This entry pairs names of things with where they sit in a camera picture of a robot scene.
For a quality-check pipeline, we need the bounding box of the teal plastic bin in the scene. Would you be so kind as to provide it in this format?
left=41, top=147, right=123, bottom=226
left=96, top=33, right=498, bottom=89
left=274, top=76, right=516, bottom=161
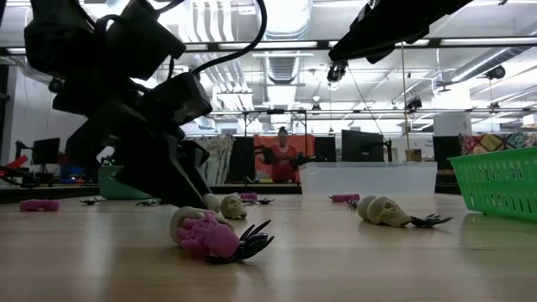
left=97, top=164, right=154, bottom=200

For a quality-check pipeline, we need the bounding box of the colourful patchwork quilt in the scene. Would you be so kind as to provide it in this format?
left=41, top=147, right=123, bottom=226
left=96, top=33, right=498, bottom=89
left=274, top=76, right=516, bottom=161
left=459, top=132, right=537, bottom=157

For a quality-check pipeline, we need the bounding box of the person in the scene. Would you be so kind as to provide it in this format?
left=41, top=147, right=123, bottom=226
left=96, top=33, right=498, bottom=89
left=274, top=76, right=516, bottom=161
left=260, top=125, right=306, bottom=184

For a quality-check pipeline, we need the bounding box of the black overhead camera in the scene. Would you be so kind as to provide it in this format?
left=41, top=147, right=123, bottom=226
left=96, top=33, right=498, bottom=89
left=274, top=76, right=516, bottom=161
left=326, top=60, right=350, bottom=84

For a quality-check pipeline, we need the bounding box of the orange backdrop cloth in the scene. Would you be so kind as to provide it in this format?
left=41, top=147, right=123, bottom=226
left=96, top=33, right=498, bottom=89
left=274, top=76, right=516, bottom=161
left=253, top=133, right=316, bottom=184

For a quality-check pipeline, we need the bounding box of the green plastic basket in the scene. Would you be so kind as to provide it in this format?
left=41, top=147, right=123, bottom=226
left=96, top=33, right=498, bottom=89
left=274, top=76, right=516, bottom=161
left=446, top=145, right=537, bottom=222

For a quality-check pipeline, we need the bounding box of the blue background object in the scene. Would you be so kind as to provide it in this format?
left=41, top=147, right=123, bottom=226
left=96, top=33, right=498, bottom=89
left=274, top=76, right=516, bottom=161
left=60, top=164, right=87, bottom=185

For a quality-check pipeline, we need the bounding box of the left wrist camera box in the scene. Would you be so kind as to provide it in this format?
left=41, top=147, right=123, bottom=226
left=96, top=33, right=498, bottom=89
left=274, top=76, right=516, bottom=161
left=138, top=71, right=214, bottom=127

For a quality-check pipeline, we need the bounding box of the clear plastic bin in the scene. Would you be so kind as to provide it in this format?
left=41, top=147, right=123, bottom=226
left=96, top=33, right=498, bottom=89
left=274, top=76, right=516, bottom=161
left=299, top=161, right=439, bottom=198

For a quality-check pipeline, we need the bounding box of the black overhead rig beam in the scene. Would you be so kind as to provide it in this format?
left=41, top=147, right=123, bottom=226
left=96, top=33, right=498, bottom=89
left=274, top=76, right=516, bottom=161
left=0, top=38, right=537, bottom=57

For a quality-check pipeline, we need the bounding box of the red background object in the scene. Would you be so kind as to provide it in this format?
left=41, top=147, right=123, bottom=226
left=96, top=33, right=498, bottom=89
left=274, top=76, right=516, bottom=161
left=0, top=154, right=31, bottom=180

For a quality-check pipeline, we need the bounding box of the leaf print curtain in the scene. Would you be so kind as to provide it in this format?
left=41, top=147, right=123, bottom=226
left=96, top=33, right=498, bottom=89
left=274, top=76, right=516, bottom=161
left=196, top=134, right=235, bottom=187

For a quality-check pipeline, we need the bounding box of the silver ceiling air duct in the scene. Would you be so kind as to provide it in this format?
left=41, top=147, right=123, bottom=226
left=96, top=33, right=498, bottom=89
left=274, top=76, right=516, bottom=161
left=451, top=45, right=537, bottom=84
left=254, top=0, right=315, bottom=87

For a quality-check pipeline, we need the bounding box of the thin vertical pole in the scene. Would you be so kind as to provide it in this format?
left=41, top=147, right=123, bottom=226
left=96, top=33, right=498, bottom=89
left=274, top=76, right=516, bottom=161
left=400, top=41, right=411, bottom=163

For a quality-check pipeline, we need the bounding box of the black backdrop panel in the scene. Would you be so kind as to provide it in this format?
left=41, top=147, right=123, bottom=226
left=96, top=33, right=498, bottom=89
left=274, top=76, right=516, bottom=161
left=314, top=136, right=337, bottom=163
left=228, top=136, right=256, bottom=185

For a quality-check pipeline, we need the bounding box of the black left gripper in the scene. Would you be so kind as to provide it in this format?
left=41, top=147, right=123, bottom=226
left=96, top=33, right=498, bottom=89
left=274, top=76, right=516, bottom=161
left=52, top=0, right=186, bottom=114

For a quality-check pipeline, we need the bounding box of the cream plastic skull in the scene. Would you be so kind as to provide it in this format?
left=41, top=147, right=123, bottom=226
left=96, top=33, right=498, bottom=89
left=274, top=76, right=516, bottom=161
left=201, top=193, right=222, bottom=213
left=357, top=195, right=378, bottom=222
left=368, top=196, right=413, bottom=229
left=219, top=193, right=248, bottom=221
left=169, top=206, right=236, bottom=247

